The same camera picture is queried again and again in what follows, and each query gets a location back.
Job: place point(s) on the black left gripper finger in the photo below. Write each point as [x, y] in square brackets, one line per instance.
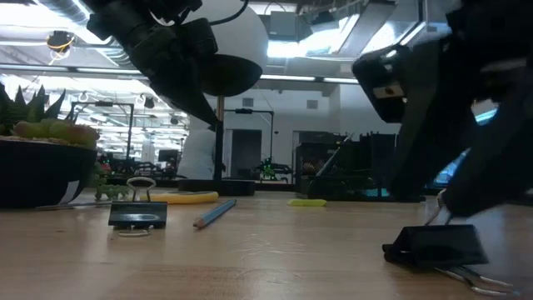
[187, 96]

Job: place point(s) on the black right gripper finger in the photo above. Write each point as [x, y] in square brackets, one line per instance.
[437, 133]
[499, 166]

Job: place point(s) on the blue sticky note pad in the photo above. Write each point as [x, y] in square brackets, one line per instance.
[375, 192]

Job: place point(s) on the black binder clip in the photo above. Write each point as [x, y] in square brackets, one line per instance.
[137, 214]
[437, 246]

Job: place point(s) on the blue pencil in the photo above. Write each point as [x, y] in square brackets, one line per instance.
[216, 212]

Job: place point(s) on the yellow-green eraser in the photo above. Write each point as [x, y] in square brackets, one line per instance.
[307, 203]

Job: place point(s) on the black mesh desk organizer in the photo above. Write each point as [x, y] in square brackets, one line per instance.
[333, 187]

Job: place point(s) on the person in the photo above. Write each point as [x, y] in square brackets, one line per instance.
[197, 154]

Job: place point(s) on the black tall cabinet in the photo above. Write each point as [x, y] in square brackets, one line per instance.
[377, 152]

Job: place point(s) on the white globe table lamp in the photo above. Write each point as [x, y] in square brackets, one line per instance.
[245, 46]

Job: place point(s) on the black tubular stand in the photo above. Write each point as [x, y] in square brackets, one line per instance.
[271, 133]

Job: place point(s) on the green plant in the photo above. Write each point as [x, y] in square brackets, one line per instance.
[272, 168]

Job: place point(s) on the potted succulent plant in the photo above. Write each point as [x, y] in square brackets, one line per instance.
[41, 171]

